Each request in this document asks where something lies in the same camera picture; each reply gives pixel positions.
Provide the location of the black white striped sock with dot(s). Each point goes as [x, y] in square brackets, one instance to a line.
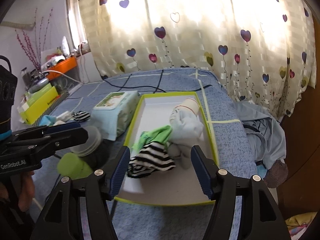
[153, 157]

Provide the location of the green white flat box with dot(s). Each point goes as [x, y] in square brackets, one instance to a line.
[29, 99]

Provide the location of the white cloth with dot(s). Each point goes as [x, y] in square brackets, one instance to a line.
[65, 116]

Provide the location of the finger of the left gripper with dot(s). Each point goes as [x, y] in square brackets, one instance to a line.
[41, 131]
[49, 144]

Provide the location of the orange plastic basket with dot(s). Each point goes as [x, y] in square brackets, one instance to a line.
[63, 67]

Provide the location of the white red-striped sock roll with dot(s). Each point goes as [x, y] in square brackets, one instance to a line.
[189, 109]

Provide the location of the yellow-green cardboard box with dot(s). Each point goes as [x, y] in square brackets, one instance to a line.
[30, 114]

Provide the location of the small striped sock ball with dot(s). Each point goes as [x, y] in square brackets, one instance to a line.
[81, 116]

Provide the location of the light blue jacket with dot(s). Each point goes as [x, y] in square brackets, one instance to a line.
[266, 136]

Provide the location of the wet wipes pack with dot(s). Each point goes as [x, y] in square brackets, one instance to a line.
[112, 115]

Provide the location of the pink flower branches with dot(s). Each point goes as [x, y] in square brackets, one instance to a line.
[33, 40]

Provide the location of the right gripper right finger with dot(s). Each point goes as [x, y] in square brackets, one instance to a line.
[260, 215]

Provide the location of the green cloth item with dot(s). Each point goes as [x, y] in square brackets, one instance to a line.
[72, 166]

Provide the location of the green-rimmed white box tray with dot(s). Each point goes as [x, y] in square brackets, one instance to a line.
[179, 186]

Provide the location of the grey sock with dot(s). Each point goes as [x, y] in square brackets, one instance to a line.
[183, 138]

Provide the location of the grey knit item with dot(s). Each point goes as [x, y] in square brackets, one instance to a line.
[276, 175]

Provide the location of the green sock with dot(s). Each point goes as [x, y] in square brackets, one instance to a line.
[161, 135]

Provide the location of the person's left hand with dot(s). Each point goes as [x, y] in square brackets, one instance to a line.
[27, 191]

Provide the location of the heart pattern curtain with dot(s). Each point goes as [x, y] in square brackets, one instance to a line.
[261, 51]

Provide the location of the grey glasses case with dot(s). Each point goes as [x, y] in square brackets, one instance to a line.
[38, 85]

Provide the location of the blue face mask stack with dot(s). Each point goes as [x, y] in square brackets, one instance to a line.
[47, 120]

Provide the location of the clear plastic cup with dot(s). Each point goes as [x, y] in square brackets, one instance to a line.
[92, 143]

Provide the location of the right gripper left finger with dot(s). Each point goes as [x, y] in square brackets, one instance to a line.
[60, 217]

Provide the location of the striped tray box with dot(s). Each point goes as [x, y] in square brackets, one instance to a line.
[55, 103]

